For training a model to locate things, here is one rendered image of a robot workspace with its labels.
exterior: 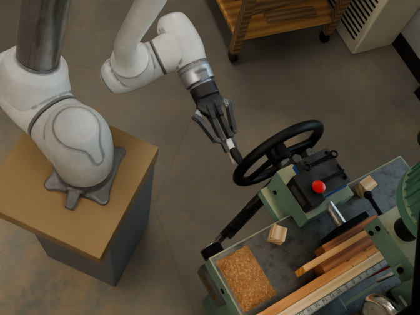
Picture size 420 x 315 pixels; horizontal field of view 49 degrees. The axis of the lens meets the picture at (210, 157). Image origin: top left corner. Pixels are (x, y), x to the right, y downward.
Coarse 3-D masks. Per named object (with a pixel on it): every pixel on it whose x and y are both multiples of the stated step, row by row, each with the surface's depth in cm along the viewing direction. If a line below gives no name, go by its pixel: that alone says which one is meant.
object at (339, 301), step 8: (384, 272) 117; (368, 280) 115; (352, 288) 114; (360, 288) 114; (344, 296) 113; (352, 296) 113; (328, 304) 108; (336, 304) 108; (320, 312) 106; (328, 312) 107; (336, 312) 107
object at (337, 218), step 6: (330, 204) 107; (330, 210) 106; (336, 210) 106; (330, 216) 107; (336, 216) 106; (342, 216) 106; (360, 216) 103; (366, 216) 103; (336, 222) 106; (342, 222) 105; (348, 222) 102; (354, 222) 102; (360, 222) 106; (336, 228) 101; (342, 228) 101; (348, 228) 101; (330, 234) 104; (336, 234) 101; (324, 240) 107; (330, 240) 105
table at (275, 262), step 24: (384, 168) 121; (408, 168) 122; (264, 192) 116; (384, 192) 118; (288, 216) 111; (264, 240) 107; (288, 240) 108; (312, 240) 109; (216, 264) 103; (264, 264) 104; (288, 264) 105; (288, 288) 103; (240, 312) 99
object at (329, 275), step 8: (368, 248) 106; (352, 256) 104; (368, 256) 105; (352, 264) 103; (328, 272) 102; (336, 272) 102; (320, 280) 101; (328, 280) 101; (304, 288) 99; (312, 288) 100; (288, 296) 98; (296, 296) 98; (304, 296) 98; (280, 304) 97; (288, 304) 97; (264, 312) 96; (272, 312) 96
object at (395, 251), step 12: (384, 216) 95; (396, 216) 96; (372, 228) 98; (384, 228) 94; (372, 240) 100; (384, 240) 96; (396, 240) 93; (384, 252) 98; (396, 252) 94; (408, 252) 92; (396, 264) 96; (408, 264) 92; (408, 276) 94
